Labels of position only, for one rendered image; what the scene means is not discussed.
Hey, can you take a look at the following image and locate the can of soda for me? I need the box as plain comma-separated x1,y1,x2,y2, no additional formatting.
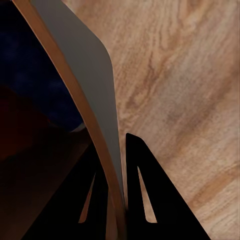
0,0,86,133
0,87,47,163
45,117,58,127

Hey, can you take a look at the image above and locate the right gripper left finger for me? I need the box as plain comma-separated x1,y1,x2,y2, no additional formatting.
21,141,109,240

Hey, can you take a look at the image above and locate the trash can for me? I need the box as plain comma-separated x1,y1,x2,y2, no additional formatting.
0,0,128,240

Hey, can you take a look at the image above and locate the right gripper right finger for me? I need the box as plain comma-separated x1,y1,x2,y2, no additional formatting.
125,133,211,240

